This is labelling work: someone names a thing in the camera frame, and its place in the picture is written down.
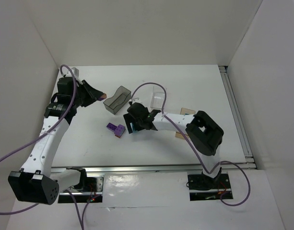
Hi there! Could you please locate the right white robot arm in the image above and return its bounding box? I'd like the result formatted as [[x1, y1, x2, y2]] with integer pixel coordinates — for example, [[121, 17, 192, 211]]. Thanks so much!
[[123, 103, 224, 191]]

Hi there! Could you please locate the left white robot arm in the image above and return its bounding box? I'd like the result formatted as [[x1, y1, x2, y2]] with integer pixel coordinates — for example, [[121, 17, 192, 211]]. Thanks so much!
[[8, 77, 106, 205]]

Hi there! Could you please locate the teal flat lego brick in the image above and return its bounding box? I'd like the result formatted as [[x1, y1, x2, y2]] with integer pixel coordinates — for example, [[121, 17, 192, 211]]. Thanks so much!
[[130, 122, 138, 133]]

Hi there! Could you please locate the purple rounded lego brick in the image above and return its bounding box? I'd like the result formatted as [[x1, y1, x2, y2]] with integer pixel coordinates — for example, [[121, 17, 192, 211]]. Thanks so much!
[[114, 125, 126, 138]]

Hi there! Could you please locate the purple flat lego brick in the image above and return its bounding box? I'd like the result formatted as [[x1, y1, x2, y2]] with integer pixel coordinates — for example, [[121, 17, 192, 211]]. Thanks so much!
[[106, 123, 117, 132]]

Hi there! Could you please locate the smoky grey plastic container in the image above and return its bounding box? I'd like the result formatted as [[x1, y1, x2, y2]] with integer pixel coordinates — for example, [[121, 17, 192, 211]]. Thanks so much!
[[104, 86, 131, 115]]

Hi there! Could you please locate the clear plastic container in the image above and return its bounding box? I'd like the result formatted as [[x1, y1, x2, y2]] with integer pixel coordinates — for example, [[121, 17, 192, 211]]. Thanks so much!
[[150, 85, 167, 110]]

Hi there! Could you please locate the amber plastic container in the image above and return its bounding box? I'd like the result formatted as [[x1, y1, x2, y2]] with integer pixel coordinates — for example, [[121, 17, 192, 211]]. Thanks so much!
[[175, 107, 196, 139]]

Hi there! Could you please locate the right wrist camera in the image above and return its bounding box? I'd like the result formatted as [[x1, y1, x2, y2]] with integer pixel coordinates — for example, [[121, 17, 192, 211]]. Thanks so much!
[[129, 97, 141, 105]]

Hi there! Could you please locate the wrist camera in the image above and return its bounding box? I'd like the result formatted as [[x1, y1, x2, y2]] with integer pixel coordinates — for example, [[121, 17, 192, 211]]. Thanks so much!
[[129, 97, 141, 105], [62, 67, 80, 80]]

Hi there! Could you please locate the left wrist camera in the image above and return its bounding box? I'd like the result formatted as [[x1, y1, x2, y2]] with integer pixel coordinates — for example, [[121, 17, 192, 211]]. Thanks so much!
[[62, 67, 80, 80]]

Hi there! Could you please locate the aluminium mounting rail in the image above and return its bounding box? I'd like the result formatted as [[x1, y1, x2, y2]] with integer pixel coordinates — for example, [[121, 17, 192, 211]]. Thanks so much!
[[49, 162, 205, 175]]

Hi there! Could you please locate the side aluminium rail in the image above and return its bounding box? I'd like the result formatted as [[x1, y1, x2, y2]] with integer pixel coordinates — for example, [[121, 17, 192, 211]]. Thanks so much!
[[218, 66, 257, 169]]

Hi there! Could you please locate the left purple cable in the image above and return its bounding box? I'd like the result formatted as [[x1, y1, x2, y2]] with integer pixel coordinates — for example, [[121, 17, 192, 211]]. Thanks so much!
[[0, 64, 102, 230]]

